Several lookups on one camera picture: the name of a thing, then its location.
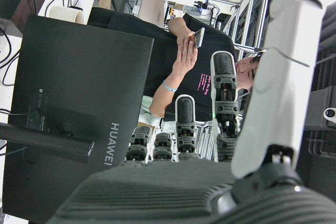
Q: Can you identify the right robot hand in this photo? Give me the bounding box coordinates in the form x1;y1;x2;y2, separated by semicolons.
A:
46;0;336;224

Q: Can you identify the light blue wristband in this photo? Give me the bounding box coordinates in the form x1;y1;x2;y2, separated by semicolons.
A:
162;80;178;93

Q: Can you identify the black monitor stand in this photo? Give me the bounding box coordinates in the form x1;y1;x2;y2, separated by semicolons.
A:
0;105;96;164

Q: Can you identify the person in black T-shirt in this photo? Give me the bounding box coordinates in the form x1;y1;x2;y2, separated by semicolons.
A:
88;7;263;122

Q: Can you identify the black Huawei monitor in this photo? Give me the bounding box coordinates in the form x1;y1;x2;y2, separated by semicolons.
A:
2;14;155;223

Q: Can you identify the smartphone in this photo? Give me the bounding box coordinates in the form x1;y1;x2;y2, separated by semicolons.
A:
188;26;206;49

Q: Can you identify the white webcam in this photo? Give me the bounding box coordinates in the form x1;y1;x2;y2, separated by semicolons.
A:
322;107;336;123

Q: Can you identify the white paper towel roll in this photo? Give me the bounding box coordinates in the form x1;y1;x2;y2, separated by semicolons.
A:
48;5;87;24

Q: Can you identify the aluminium profile frame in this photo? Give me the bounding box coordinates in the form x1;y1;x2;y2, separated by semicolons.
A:
223;0;275;51

